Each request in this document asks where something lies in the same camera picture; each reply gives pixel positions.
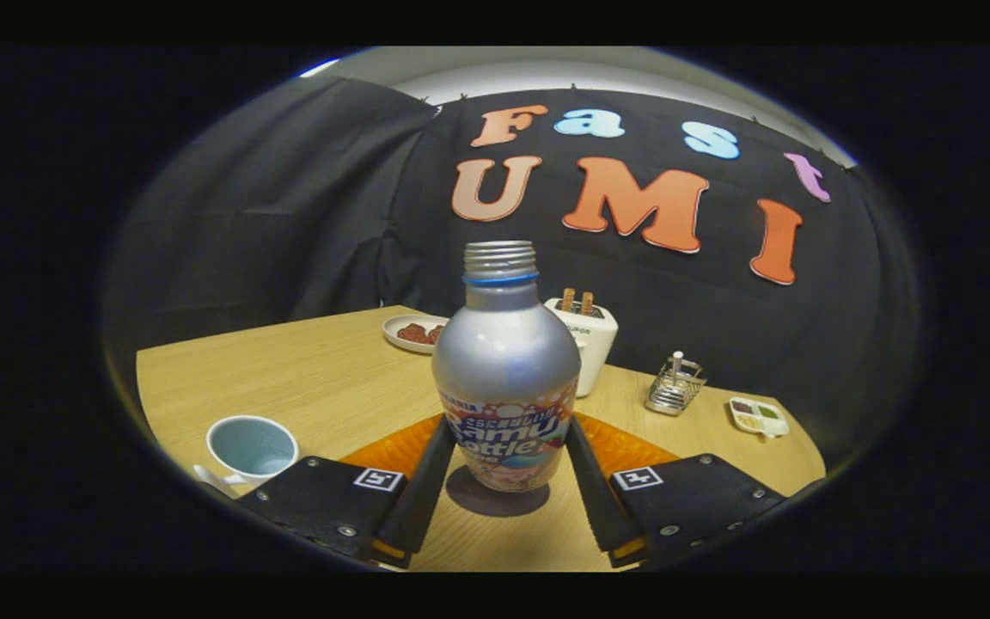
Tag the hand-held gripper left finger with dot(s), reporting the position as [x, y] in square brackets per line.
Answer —
[426, 499]

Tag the silver juice bottle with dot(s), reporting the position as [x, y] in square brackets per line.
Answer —
[505, 361]

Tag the toast slice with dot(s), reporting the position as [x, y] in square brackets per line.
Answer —
[587, 303]
[568, 300]

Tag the white divided condiment dish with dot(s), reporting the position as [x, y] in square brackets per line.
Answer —
[759, 417]

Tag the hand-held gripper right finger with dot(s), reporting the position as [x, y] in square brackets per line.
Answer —
[594, 499]

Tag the white toaster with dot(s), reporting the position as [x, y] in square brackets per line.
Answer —
[596, 344]

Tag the dark brown round coaster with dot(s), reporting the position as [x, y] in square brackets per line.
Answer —
[495, 503]

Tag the white oval plate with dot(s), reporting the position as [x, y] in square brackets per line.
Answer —
[394, 340]

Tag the wooden table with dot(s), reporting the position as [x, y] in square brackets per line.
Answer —
[332, 378]

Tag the white cup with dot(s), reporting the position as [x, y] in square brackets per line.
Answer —
[250, 447]

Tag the red food piece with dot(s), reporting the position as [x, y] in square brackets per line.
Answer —
[409, 331]
[435, 334]

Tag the small ceiling light panel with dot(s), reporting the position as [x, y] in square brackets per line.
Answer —
[320, 68]

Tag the white utensil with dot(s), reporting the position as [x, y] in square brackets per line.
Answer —
[678, 363]

